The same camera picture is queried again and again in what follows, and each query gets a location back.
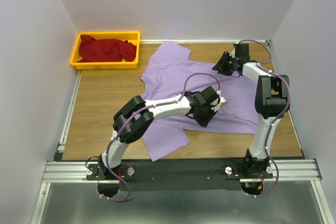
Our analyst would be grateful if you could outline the lavender t shirt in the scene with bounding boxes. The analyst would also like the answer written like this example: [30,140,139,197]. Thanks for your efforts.
[141,42,258,162]

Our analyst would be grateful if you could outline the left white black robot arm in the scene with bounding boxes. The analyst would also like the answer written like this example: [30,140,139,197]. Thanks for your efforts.
[98,86,227,179]

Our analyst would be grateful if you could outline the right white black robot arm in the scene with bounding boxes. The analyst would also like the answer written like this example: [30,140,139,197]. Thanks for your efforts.
[213,40,291,177]

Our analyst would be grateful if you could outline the yellow plastic bin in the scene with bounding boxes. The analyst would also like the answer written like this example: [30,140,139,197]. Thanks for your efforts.
[70,31,140,70]

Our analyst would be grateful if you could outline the red t shirt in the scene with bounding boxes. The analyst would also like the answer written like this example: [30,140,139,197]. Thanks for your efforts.
[79,35,137,63]

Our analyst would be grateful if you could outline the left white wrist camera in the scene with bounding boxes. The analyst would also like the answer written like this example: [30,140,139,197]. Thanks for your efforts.
[211,90,227,111]

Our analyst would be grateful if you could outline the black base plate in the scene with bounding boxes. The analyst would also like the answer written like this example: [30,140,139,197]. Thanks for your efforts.
[86,158,274,195]

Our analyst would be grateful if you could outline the aluminium frame rail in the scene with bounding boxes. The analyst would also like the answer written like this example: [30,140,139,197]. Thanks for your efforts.
[42,159,322,183]

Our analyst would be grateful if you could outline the left side aluminium rail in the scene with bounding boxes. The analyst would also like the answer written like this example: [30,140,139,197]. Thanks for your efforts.
[53,70,82,162]

